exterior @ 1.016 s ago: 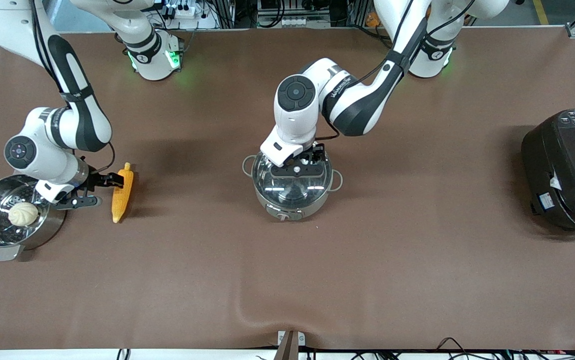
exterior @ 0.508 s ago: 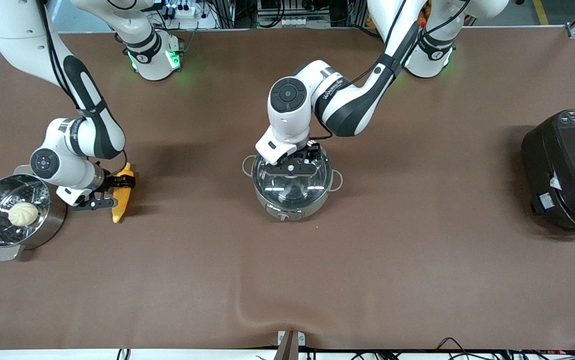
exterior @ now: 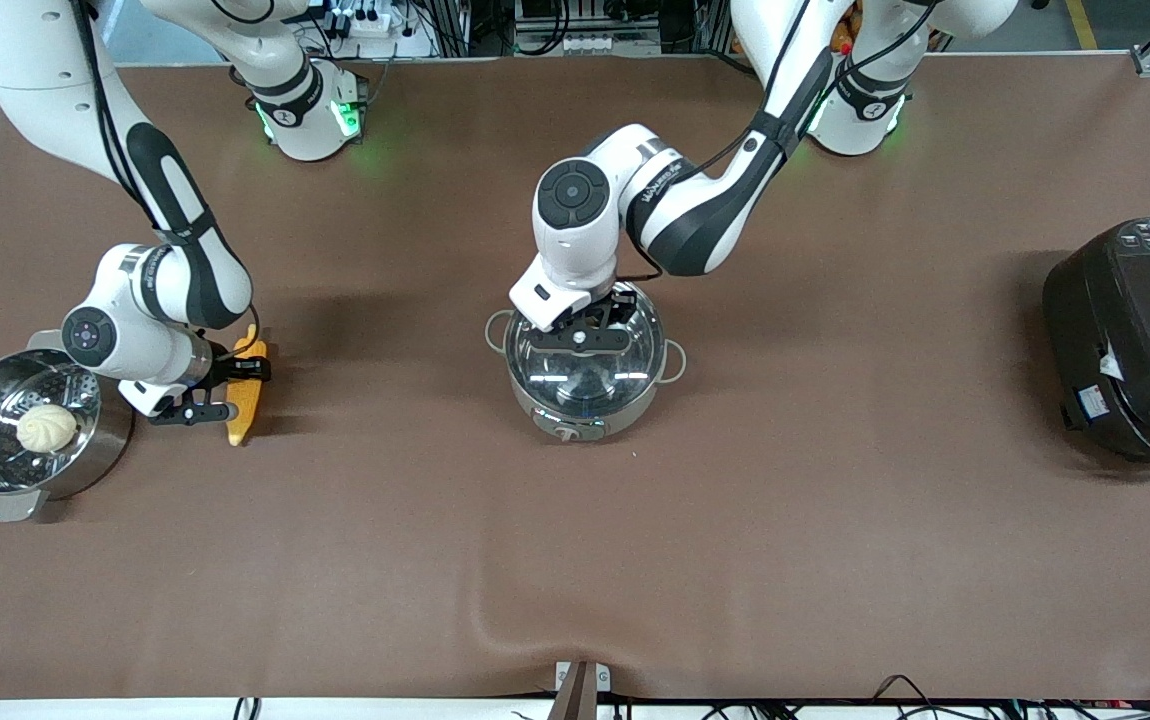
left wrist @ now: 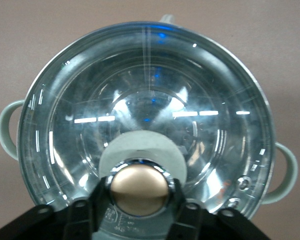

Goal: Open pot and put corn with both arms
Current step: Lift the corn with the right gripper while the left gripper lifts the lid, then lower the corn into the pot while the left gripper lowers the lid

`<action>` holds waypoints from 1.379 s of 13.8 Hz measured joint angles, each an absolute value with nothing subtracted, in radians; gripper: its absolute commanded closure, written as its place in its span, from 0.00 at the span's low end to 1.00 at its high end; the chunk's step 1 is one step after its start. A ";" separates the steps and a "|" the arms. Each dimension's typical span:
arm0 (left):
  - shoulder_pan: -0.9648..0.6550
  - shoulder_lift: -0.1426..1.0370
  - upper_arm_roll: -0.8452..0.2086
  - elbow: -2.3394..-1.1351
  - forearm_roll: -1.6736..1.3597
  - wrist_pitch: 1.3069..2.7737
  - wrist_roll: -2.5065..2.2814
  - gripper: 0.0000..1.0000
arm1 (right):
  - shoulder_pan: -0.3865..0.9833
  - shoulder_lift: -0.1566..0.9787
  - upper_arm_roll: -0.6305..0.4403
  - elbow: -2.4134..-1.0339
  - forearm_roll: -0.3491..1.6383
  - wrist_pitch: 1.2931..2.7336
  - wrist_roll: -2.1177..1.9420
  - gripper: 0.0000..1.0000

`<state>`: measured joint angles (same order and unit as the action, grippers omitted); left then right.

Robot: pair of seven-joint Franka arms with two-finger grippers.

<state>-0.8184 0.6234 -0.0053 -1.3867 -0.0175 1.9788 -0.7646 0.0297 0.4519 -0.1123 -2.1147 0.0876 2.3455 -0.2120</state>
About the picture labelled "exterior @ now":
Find glass pot lid with knob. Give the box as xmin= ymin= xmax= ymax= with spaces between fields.
xmin=506 ymin=282 xmax=665 ymax=417

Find yellow toy corn cob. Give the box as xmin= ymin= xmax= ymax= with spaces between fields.
xmin=225 ymin=323 xmax=268 ymax=447

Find white steamed bun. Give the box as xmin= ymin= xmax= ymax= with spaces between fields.
xmin=16 ymin=403 xmax=79 ymax=454

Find brown table mat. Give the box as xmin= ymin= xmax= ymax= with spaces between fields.
xmin=0 ymin=52 xmax=1150 ymax=701

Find white power strip with plugs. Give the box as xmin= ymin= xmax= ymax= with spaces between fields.
xmin=320 ymin=0 xmax=398 ymax=37

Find black rice cooker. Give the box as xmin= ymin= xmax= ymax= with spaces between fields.
xmin=1042 ymin=215 xmax=1150 ymax=474

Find steel electric pot grey handles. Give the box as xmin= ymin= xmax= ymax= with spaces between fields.
xmin=485 ymin=280 xmax=688 ymax=444

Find black floor cables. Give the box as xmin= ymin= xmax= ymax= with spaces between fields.
xmin=695 ymin=674 xmax=1150 ymax=720

